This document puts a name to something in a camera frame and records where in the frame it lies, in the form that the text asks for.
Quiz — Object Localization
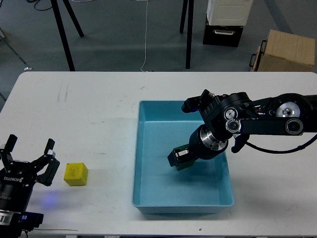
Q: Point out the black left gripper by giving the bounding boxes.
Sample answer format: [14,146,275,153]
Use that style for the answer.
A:
[0,134,60,213]

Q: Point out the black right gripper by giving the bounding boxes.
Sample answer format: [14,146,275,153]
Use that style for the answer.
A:
[167,125,228,168]

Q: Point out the green cube block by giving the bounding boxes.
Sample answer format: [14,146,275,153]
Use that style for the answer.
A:
[173,144,195,171]

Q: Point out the yellow cube block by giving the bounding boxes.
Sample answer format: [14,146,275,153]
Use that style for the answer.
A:
[63,163,88,186]

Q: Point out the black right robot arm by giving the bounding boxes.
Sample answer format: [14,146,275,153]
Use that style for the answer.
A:
[167,90,317,170]

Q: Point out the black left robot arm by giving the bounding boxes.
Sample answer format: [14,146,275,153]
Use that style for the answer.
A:
[0,134,60,238]

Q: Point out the wooden plywood box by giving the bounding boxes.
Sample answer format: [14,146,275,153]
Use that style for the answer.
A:
[249,30,316,72]

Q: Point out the light blue plastic bin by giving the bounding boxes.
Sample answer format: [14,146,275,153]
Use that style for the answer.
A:
[132,101,234,214]

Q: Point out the black right table legs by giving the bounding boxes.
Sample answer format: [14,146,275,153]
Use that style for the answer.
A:
[179,0,194,69]

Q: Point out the black table legs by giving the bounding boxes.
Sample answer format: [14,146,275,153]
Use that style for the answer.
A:
[179,0,194,69]
[50,0,85,72]

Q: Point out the black left table legs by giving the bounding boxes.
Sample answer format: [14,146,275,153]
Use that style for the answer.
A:
[50,0,85,72]

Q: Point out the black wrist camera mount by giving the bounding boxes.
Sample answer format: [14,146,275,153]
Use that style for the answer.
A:
[181,89,220,113]

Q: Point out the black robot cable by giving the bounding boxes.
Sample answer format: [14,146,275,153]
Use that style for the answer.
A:
[231,132,317,153]

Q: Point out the black crate with handle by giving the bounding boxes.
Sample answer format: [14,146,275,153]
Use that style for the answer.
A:
[203,19,244,47]

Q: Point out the white hanging cord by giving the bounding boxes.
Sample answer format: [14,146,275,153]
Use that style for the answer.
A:
[140,0,155,73]

